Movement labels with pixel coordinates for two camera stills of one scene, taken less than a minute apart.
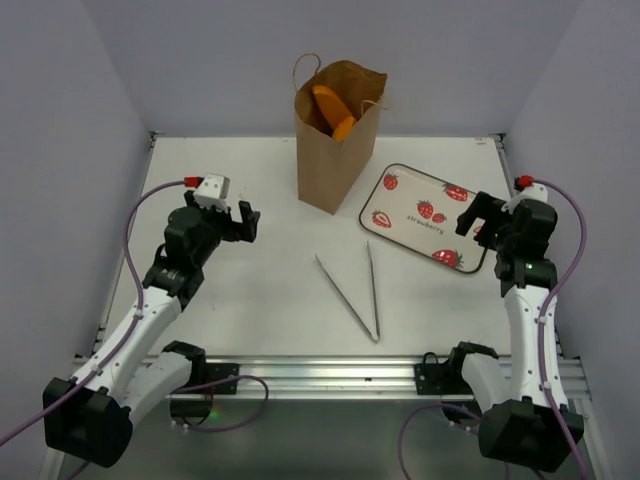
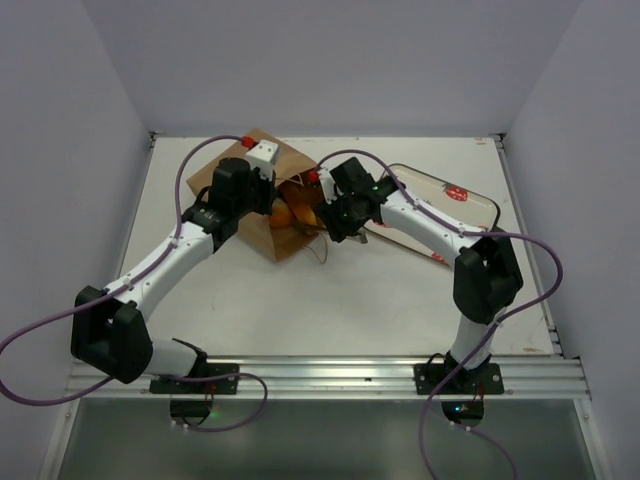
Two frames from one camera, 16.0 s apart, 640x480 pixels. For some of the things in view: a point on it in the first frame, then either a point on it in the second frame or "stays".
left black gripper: x=246 y=231 to x=269 y=189
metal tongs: x=348 y=304 to x=362 y=238
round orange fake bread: x=342 y=130 to x=281 y=215
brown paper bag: x=327 y=173 to x=280 y=243
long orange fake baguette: x=338 y=117 to x=302 y=205
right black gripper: x=489 y=220 to x=329 y=212
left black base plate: x=209 y=371 stays
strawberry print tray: x=418 y=212 stays
